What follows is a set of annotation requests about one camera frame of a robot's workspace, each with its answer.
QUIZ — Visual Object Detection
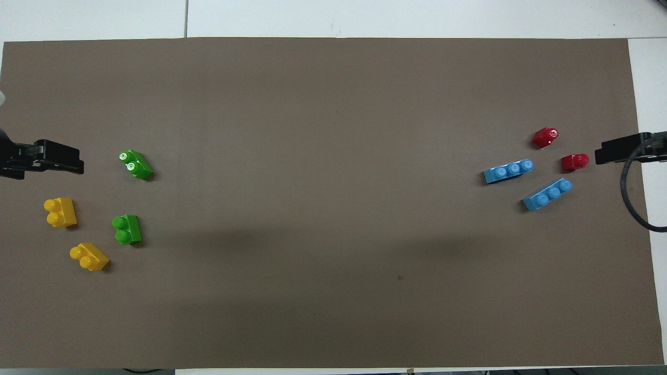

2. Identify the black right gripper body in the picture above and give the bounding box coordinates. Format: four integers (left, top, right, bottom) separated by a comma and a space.
638, 131, 667, 164

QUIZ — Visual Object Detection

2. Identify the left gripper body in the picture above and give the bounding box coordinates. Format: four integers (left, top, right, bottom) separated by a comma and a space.
0, 129, 38, 181

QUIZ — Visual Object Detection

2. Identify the green two-stud block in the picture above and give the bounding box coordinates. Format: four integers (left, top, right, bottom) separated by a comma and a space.
112, 215, 143, 245
118, 149, 155, 181

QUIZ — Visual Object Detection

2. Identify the blue three-stud block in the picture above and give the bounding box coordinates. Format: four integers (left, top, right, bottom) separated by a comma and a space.
483, 158, 535, 185
522, 178, 573, 211

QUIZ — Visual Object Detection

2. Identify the red single-stud block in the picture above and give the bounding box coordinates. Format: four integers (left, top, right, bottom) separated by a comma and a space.
532, 127, 559, 149
561, 153, 590, 172

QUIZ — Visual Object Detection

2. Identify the yellow two-stud block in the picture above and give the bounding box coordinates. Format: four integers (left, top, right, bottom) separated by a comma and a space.
69, 243, 110, 272
44, 197, 78, 229

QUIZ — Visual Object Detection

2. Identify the brown table mat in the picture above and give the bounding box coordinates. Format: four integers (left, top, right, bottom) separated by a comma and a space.
0, 36, 665, 369

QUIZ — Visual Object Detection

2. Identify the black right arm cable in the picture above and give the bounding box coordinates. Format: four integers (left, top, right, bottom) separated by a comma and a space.
620, 136, 667, 233

